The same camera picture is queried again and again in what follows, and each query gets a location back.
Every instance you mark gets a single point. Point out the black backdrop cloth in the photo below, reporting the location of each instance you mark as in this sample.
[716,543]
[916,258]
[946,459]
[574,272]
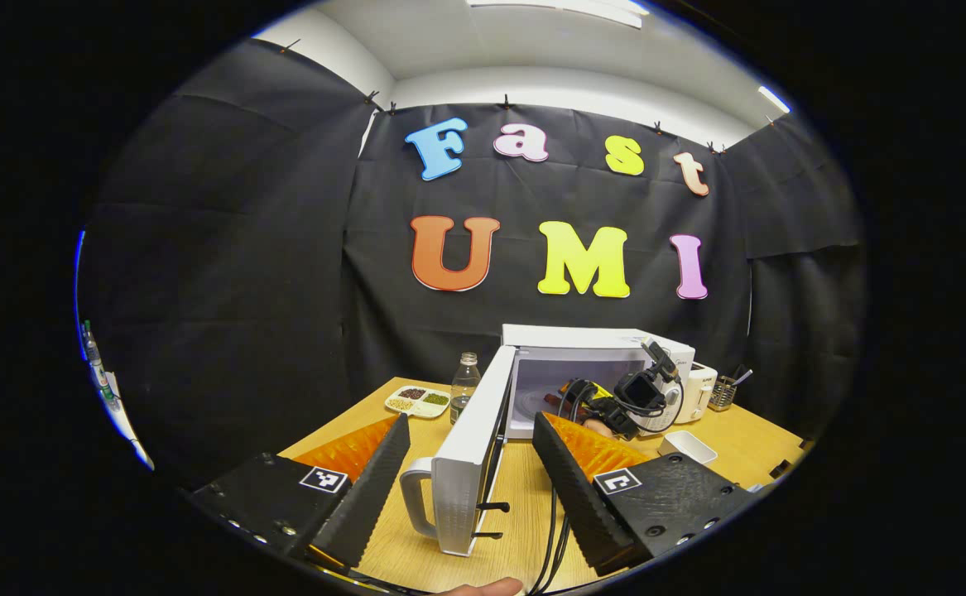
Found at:
[284,248]

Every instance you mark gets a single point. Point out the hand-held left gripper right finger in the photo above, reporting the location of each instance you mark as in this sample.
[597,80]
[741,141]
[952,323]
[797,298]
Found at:
[569,488]

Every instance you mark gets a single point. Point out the green capped bottle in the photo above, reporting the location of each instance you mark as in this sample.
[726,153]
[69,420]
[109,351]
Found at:
[93,356]

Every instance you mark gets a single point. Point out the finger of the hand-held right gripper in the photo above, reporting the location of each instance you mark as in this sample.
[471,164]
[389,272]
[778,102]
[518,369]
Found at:
[583,393]

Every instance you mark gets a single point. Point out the white divided plate with beans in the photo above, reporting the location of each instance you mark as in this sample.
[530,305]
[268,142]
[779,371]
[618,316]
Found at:
[418,401]

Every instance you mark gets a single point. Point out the long ceiling light panel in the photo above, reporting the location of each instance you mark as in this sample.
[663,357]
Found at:
[565,8]

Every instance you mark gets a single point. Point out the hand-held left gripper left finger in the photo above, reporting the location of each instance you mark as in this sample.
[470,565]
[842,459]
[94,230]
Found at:
[371,488]

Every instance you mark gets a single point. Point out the white panel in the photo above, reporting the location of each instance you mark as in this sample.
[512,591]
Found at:
[122,418]

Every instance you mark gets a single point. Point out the small white plastic tray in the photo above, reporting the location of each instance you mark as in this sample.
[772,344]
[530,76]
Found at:
[688,445]

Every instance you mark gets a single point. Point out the clear utensil holder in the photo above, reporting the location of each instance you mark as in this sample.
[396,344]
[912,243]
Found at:
[723,393]

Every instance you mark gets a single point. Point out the small ceiling light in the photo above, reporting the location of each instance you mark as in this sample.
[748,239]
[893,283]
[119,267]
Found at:
[774,99]

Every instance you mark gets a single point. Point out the clear glass bottle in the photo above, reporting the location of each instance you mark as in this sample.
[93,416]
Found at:
[464,393]

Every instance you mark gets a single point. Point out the white microwave oven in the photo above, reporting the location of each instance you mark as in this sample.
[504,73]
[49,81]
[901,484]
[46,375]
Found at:
[466,463]

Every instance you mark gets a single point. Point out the white toaster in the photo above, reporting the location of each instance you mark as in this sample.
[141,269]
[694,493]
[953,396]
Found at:
[698,393]

